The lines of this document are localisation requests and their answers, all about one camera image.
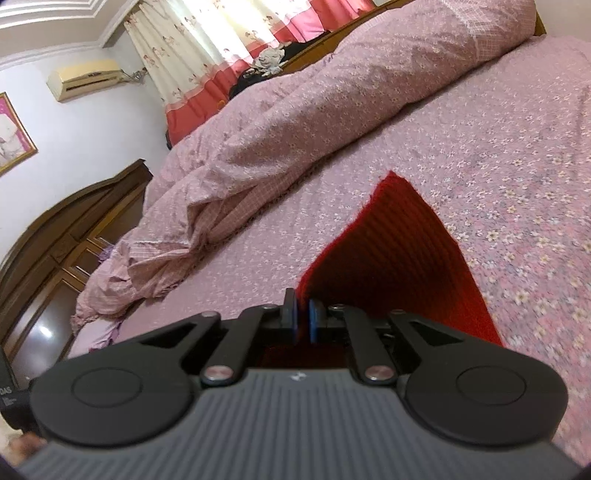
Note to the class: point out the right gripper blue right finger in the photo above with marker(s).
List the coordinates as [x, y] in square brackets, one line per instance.
[350, 328]

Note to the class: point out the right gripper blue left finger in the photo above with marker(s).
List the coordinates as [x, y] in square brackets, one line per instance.
[256, 330]

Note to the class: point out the red knit cardigan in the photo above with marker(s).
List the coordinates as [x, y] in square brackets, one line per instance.
[398, 255]

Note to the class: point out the pile of dark clothes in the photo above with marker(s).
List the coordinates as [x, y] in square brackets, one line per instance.
[288, 58]

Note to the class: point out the person left hand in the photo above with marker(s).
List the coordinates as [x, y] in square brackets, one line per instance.
[20, 448]

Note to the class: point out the purple pillow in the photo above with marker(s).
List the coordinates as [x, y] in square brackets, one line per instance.
[94, 336]

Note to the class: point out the dark wooden headboard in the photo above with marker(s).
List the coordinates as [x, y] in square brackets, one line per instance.
[51, 262]

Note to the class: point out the pink crumpled duvet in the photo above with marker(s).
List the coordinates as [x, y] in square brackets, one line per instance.
[221, 174]

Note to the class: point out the pink floral bed sheet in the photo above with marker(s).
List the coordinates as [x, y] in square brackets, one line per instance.
[503, 157]

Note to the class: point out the red and cream curtain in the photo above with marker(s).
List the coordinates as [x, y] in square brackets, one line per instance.
[194, 51]

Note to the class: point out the wooden bedside shelf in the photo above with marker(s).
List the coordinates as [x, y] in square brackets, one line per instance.
[417, 35]

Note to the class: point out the framed wall picture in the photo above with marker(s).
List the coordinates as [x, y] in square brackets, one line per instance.
[15, 143]

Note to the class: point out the wall air conditioner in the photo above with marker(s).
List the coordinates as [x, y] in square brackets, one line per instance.
[78, 80]

